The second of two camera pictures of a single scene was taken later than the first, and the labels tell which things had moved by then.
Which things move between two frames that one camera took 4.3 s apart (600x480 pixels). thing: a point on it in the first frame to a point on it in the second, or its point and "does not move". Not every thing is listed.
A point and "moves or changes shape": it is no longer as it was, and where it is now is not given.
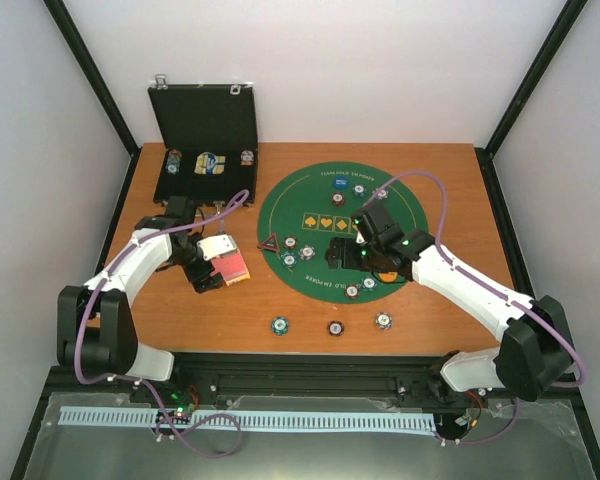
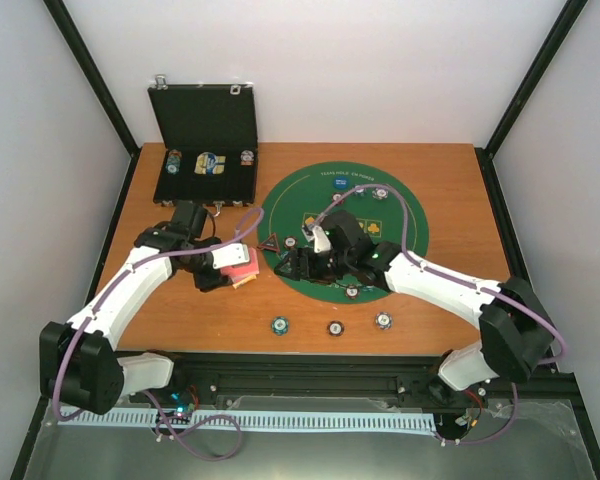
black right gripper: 348,261 to 300,272
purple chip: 383,194 does not move
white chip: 383,320 does not move
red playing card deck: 232,268 moves or changes shape
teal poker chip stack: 279,325 does not move
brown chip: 352,291 does not move
